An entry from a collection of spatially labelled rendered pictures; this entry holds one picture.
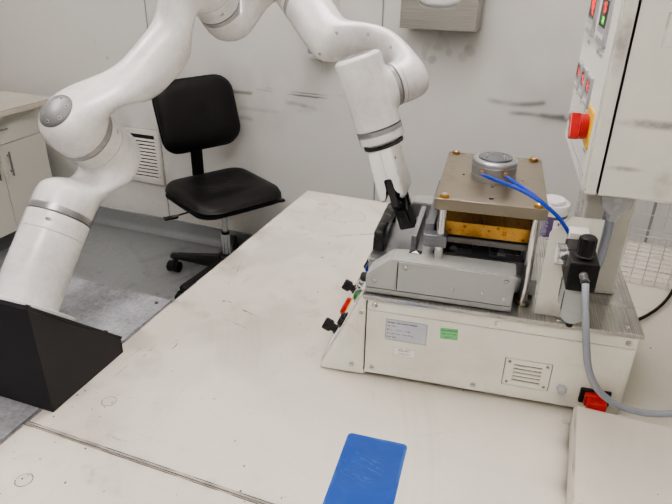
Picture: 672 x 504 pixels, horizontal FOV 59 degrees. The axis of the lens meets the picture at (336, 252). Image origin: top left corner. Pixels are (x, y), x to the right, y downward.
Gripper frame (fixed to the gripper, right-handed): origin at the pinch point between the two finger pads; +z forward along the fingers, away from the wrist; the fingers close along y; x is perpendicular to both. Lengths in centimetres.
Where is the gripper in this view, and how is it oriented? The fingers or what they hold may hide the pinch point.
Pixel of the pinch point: (406, 217)
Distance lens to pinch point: 116.9
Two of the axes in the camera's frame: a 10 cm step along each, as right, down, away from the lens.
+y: -2.5, 4.3, -8.7
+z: 3.1, 8.8, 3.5
